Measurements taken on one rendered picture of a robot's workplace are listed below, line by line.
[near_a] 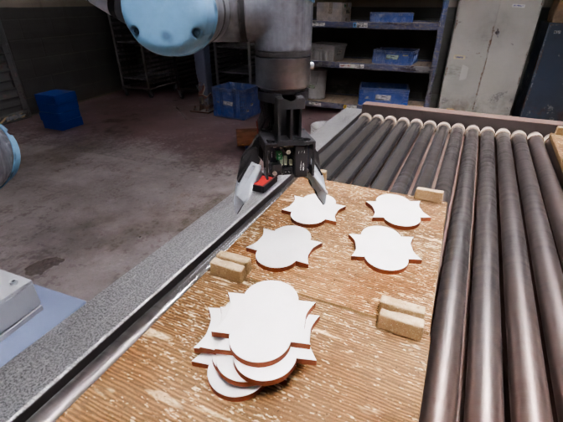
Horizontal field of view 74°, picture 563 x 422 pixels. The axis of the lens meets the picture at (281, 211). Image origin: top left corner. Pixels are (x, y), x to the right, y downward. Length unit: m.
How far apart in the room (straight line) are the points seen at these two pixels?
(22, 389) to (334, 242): 0.50
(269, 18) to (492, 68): 4.71
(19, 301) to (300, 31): 0.58
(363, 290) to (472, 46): 4.62
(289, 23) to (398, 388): 0.45
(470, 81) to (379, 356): 4.75
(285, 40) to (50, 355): 0.51
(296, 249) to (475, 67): 4.59
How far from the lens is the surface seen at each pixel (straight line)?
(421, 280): 0.64
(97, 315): 0.64
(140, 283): 0.67
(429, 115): 1.61
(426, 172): 1.09
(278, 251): 0.65
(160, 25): 0.37
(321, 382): 0.48
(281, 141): 0.51
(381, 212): 0.79
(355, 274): 0.63
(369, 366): 0.50
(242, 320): 0.48
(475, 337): 0.62
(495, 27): 5.09
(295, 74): 0.51
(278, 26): 0.50
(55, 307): 0.76
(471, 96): 5.17
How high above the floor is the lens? 1.32
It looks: 29 degrees down
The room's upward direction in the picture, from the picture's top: straight up
